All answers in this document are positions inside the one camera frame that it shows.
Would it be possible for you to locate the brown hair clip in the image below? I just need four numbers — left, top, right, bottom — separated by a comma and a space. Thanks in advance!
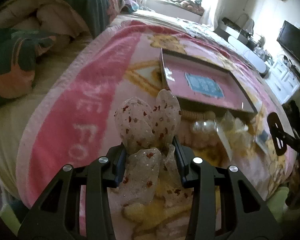
267, 112, 287, 156

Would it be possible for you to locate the earring card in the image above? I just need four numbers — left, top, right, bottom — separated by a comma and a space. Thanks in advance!
254, 130, 269, 154

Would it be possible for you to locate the clear pearl claw clip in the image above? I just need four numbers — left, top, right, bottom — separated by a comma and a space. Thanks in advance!
191, 120, 218, 134

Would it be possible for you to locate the cream spiral hair clip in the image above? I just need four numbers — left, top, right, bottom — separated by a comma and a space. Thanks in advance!
181, 110, 216, 121

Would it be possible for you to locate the pink bear-print fleece blanket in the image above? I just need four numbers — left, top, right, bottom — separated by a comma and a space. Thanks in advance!
14, 19, 298, 240

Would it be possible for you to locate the white drawer cabinet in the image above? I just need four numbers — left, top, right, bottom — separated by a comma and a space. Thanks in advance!
264, 60, 300, 105

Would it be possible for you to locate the blue label card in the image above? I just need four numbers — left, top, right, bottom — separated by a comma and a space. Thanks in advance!
185, 73, 224, 98

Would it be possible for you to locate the shallow pink cardboard box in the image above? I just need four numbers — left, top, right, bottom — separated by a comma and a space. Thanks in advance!
159, 49, 257, 119

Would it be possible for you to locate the white bench at bed foot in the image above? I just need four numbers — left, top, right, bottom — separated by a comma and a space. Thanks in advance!
215, 25, 269, 77

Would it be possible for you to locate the dark floral quilt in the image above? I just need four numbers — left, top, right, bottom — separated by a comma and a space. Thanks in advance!
0, 0, 125, 106

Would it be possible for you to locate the clothes pile on windowsill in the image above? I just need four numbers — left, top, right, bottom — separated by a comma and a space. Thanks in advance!
165, 0, 205, 15

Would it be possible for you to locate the purple blue pillow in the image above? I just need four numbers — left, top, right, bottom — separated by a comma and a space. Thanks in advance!
121, 0, 139, 14

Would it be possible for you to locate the black wall television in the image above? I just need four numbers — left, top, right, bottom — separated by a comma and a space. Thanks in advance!
277, 21, 300, 62

